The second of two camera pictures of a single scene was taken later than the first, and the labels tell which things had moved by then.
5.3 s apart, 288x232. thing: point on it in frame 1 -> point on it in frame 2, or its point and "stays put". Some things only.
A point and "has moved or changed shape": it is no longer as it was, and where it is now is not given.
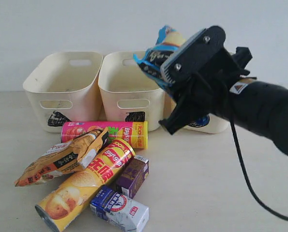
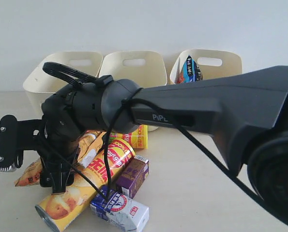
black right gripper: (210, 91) -> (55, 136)
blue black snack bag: (169, 41) has moved or changed shape
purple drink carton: (133, 177) stays put
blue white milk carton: (125, 213) stays put
